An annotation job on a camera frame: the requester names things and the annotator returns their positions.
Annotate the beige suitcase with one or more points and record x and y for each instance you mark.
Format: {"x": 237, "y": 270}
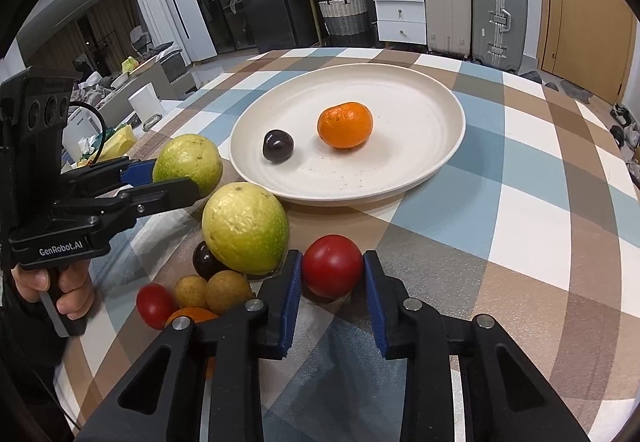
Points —
{"x": 446, "y": 5}

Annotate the silver suitcase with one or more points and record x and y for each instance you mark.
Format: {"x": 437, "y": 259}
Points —
{"x": 500, "y": 15}

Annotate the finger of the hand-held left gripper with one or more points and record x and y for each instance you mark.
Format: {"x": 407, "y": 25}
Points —
{"x": 165, "y": 194}
{"x": 140, "y": 172}

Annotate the large yellow-green guava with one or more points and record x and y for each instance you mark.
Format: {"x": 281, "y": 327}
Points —
{"x": 245, "y": 229}

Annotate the grey floor mat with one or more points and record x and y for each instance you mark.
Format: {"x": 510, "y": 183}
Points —
{"x": 572, "y": 92}

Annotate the small orange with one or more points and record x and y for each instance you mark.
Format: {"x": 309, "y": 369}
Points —
{"x": 200, "y": 313}

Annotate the woven laundry basket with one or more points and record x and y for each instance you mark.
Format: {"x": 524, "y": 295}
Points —
{"x": 345, "y": 15}

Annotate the large brown longan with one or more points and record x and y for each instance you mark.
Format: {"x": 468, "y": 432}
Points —
{"x": 229, "y": 291}

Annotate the checkered tablecloth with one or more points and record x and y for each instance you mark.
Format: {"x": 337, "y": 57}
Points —
{"x": 500, "y": 222}

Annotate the grey slipper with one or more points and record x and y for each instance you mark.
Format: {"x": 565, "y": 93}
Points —
{"x": 530, "y": 76}

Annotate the white desk with drawers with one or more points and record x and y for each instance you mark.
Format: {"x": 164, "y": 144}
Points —
{"x": 395, "y": 12}

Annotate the large orange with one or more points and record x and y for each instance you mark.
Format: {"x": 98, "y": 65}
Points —
{"x": 345, "y": 125}

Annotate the yellow plastic bag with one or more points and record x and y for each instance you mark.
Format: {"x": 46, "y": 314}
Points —
{"x": 117, "y": 142}

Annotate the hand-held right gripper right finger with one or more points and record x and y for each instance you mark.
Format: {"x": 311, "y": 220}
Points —
{"x": 375, "y": 302}

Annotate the person's left hand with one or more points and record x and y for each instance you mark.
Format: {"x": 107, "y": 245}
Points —
{"x": 75, "y": 294}

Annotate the black white sneaker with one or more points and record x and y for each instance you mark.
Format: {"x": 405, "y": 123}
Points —
{"x": 620, "y": 114}
{"x": 627, "y": 135}

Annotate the white round plate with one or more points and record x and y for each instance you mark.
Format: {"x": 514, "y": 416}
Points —
{"x": 400, "y": 122}

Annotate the small green guava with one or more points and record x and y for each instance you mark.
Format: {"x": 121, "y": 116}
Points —
{"x": 195, "y": 157}

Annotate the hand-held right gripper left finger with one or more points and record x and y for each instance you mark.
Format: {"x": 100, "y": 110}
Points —
{"x": 292, "y": 302}

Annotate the large red tomato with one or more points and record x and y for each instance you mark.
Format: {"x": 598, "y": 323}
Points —
{"x": 331, "y": 272}

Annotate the white cylindrical container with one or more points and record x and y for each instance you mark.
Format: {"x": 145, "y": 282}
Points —
{"x": 145, "y": 102}

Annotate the brown kiwi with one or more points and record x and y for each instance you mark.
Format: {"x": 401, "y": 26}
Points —
{"x": 191, "y": 291}

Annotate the dark purple plum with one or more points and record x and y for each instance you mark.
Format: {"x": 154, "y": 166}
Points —
{"x": 278, "y": 146}
{"x": 205, "y": 262}

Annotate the small red tomato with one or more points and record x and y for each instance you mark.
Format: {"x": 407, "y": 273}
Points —
{"x": 156, "y": 304}

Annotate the wooden door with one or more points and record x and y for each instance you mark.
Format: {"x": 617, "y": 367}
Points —
{"x": 590, "y": 22}

